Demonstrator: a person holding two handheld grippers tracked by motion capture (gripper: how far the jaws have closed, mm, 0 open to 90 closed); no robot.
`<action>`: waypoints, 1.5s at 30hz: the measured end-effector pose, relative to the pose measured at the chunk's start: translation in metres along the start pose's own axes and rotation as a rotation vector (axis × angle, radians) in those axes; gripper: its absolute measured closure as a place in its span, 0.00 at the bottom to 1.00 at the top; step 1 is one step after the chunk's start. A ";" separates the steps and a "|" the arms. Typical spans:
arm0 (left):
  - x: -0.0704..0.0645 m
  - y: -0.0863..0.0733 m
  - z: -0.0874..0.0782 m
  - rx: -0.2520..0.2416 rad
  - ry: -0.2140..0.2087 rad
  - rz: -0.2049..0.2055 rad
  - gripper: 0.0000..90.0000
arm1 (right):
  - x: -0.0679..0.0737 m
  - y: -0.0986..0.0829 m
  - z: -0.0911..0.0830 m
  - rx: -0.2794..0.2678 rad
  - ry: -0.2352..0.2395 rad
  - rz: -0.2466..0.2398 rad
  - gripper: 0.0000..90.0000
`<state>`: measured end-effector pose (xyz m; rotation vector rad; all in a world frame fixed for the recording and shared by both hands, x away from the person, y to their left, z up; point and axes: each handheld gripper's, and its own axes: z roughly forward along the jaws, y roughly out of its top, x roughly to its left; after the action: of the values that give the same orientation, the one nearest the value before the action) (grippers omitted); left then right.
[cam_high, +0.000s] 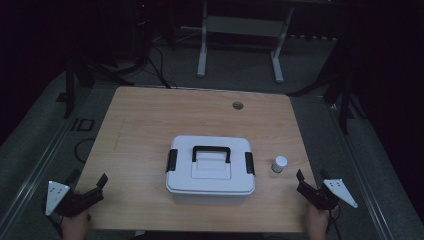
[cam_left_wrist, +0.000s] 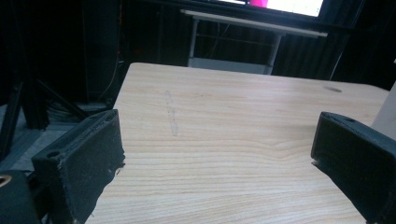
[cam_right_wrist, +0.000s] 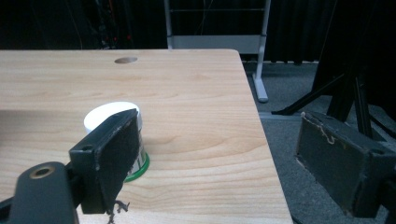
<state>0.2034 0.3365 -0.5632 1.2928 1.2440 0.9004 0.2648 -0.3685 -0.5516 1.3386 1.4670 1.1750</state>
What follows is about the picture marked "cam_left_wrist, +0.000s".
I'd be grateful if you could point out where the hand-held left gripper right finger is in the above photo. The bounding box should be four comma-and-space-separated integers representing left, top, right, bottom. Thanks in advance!
311, 111, 396, 224

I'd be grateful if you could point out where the black metal stand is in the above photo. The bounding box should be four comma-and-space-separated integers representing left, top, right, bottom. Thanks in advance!
0, 77, 90, 162

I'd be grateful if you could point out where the lit monitor screen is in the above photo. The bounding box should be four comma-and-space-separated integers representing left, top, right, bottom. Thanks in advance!
218, 0, 325, 18

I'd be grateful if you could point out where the white metal desk frame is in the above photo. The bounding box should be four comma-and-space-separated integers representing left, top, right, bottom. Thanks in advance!
180, 8, 329, 76

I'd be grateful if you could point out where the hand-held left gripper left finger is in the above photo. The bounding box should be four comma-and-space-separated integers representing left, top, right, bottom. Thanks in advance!
32, 109, 126, 224

